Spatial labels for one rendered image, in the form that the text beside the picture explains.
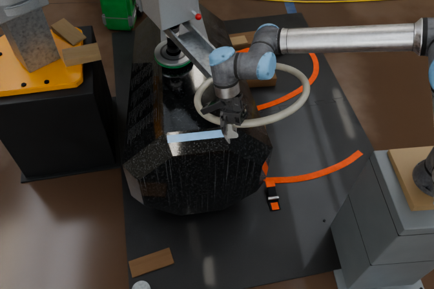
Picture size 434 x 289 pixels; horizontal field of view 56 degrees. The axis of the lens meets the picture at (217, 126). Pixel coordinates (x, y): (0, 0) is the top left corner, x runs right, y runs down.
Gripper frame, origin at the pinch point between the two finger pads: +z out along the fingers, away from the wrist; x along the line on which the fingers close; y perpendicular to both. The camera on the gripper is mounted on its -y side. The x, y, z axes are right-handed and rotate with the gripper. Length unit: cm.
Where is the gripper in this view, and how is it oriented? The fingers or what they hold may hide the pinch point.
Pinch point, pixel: (230, 135)
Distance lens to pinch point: 159.4
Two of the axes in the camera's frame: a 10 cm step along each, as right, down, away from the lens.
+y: 8.8, 1.4, -4.4
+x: 4.4, -5.8, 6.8
